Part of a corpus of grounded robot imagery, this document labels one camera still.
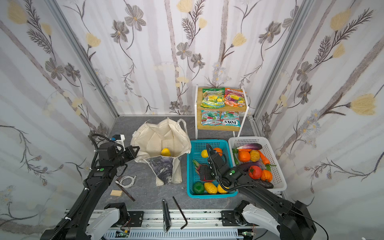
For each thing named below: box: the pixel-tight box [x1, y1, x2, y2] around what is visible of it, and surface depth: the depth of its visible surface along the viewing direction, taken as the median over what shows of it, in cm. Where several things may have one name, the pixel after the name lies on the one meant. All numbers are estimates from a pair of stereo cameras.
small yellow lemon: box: [201, 149, 209, 158], surface depth 96 cm
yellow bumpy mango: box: [204, 182, 218, 194], surface depth 82 cm
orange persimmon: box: [238, 149, 252, 163], surface depth 94 cm
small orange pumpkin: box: [261, 169, 273, 182], surface depth 85 cm
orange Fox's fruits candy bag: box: [224, 88, 246, 108], surface depth 82 cm
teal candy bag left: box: [201, 110, 221, 126], surface depth 97 cm
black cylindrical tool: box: [162, 199, 171, 232], surface depth 75 cm
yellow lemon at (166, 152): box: [161, 148, 172, 157], surface depth 97 cm
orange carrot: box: [257, 150, 270, 165], surface depth 93 cm
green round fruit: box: [192, 182, 205, 194], surface depth 81 cm
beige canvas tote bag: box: [130, 117, 192, 187], surface depth 84 cm
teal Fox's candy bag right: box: [220, 111, 241, 127], surface depth 97 cm
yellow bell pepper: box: [250, 149, 261, 163], surface depth 94 cm
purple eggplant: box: [236, 143, 263, 150], surface depth 97 cm
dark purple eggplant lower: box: [238, 161, 262, 172], surface depth 93 cm
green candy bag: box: [200, 87, 226, 109], surface depth 80 cm
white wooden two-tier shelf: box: [194, 84, 250, 140], surface depth 86 cm
